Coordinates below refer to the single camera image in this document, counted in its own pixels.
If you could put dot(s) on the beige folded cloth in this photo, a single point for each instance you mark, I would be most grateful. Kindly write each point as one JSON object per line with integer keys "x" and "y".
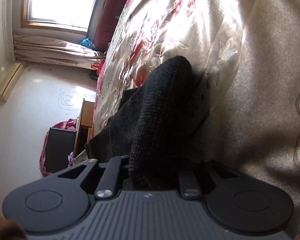
{"x": 260, "y": 105}

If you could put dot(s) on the wooden cabinet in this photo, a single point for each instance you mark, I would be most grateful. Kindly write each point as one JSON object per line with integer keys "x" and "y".
{"x": 86, "y": 120}

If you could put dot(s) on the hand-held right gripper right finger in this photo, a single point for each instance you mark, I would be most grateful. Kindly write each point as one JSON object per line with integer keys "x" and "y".
{"x": 187, "y": 182}

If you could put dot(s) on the black box with pink cloth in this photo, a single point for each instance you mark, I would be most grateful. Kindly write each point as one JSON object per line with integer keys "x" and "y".
{"x": 65, "y": 123}

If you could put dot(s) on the brown fuzzy cloth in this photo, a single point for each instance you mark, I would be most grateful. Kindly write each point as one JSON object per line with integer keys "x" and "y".
{"x": 5, "y": 227}

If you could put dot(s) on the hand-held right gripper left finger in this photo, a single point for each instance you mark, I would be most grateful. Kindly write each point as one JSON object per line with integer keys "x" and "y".
{"x": 112, "y": 172}

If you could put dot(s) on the cream wall box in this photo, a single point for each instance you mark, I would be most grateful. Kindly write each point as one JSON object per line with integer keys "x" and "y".
{"x": 8, "y": 82}

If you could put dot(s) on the maroon sofa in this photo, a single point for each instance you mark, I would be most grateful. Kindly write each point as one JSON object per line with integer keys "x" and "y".
{"x": 112, "y": 12}

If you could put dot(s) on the green bag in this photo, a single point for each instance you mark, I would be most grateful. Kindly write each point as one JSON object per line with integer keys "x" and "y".
{"x": 92, "y": 75}

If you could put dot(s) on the red shopping bag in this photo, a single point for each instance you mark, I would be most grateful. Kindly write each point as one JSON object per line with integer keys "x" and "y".
{"x": 98, "y": 67}

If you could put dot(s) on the black knit pants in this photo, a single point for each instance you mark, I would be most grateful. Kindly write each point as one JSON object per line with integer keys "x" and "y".
{"x": 160, "y": 110}

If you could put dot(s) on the floral satin bedspread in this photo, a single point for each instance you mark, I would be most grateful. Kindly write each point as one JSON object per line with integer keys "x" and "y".
{"x": 165, "y": 17}

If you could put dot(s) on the blue plastic bag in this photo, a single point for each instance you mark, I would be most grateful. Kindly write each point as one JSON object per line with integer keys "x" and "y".
{"x": 88, "y": 43}

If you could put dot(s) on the wooden framed window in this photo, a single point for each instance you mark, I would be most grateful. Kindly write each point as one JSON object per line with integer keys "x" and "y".
{"x": 62, "y": 2}

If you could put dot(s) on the beige curtain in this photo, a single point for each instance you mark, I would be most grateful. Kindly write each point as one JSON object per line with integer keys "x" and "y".
{"x": 52, "y": 50}

